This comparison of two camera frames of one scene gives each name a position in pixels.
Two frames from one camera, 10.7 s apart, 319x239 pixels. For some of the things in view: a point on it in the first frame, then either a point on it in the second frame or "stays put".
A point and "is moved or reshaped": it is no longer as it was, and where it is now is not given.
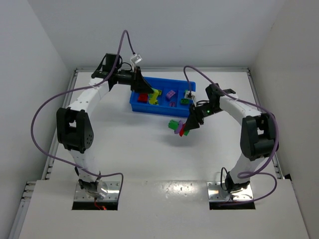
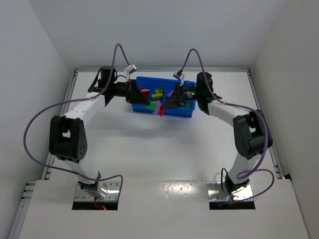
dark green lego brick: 184,101 is moved or reshaped
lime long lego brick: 153,97 is moved or reshaped
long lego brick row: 179,127 to 158,107
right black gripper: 197,114 to 179,95
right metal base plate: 216,192 stays put
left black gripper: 136,79 to 128,91
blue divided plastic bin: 170,97 stays put
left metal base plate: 112,187 stays put
